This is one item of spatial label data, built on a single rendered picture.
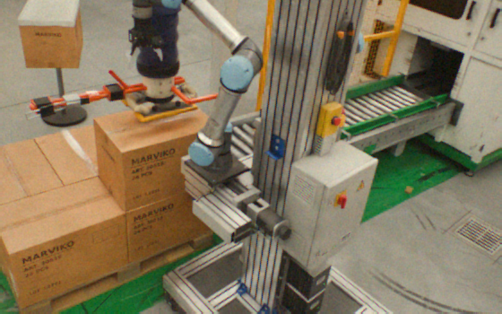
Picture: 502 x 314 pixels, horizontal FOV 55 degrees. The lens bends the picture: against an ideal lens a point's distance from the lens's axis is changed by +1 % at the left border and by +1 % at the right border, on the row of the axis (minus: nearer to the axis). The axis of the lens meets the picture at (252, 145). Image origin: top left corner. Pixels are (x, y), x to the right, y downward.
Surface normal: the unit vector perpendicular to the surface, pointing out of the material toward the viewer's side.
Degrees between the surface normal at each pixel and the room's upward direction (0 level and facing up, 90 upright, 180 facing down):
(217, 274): 0
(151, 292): 0
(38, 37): 90
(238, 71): 83
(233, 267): 0
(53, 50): 90
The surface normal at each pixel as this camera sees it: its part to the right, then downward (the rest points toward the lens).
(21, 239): 0.10, -0.84
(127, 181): 0.58, 0.48
